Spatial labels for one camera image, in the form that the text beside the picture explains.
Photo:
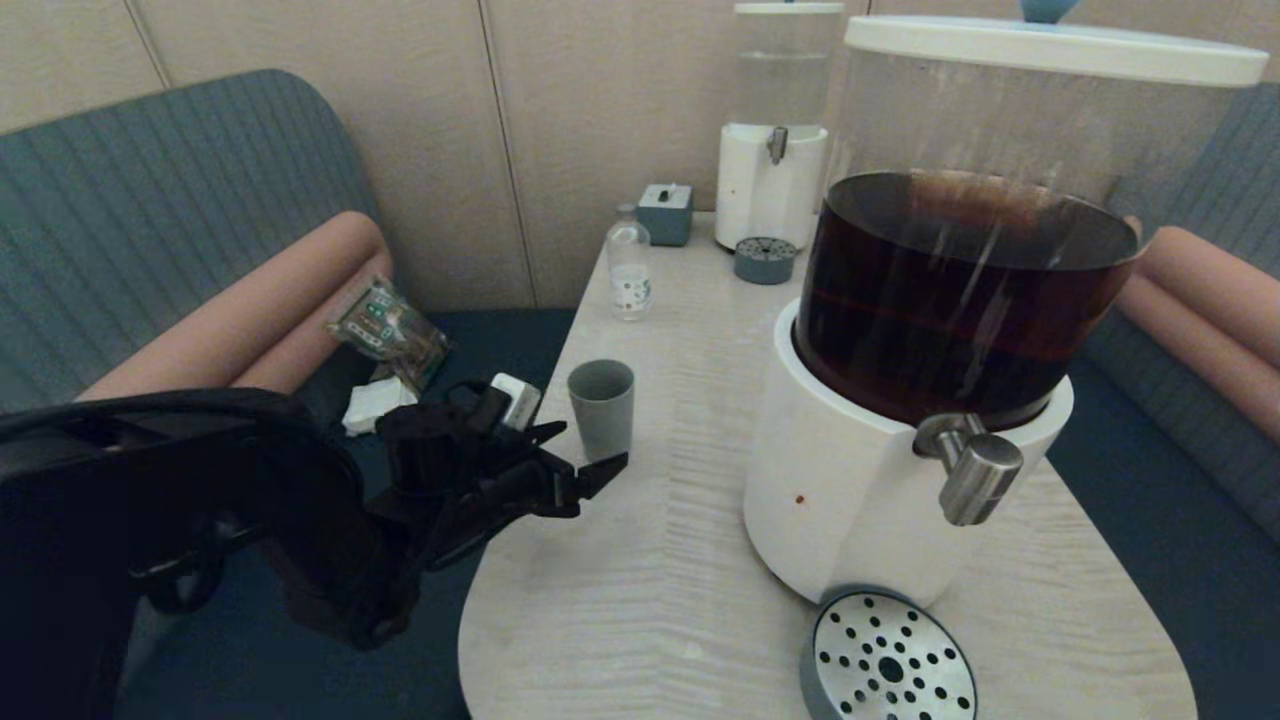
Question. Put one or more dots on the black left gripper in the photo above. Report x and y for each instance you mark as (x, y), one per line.
(500, 495)

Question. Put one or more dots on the grey plastic cup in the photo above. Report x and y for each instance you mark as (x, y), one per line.
(602, 420)

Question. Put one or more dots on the steel dispenser tap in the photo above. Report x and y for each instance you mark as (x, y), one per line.
(978, 478)

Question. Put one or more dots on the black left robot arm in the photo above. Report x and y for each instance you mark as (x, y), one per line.
(100, 520)

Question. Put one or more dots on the clear plastic bottle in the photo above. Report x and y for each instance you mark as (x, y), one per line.
(630, 268)

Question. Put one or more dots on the white napkin stack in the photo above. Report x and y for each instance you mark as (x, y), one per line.
(368, 408)

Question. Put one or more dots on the green snack packet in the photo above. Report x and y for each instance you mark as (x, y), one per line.
(388, 328)

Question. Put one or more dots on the small grey box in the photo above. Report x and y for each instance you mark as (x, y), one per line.
(665, 218)

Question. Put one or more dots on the tea dispenser with white base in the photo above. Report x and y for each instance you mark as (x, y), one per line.
(840, 470)

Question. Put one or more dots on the small grey drip tray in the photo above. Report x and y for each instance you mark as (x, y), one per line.
(765, 263)

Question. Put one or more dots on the pink bolster cushion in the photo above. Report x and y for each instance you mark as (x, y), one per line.
(250, 320)
(1220, 288)
(1200, 348)
(300, 350)

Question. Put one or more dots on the small water dispenser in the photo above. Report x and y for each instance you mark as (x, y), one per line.
(765, 192)

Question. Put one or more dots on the large perforated metal drip tray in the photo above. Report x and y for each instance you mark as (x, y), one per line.
(885, 660)

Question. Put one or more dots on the teal ribbed bench backrest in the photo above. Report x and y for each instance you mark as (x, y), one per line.
(150, 200)
(1240, 170)

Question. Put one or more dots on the white water dispenser lid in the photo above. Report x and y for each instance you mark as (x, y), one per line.
(790, 8)

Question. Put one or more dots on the white dispenser lid blue knob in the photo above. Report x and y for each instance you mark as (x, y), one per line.
(1040, 50)

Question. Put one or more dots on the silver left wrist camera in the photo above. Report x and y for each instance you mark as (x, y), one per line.
(518, 400)

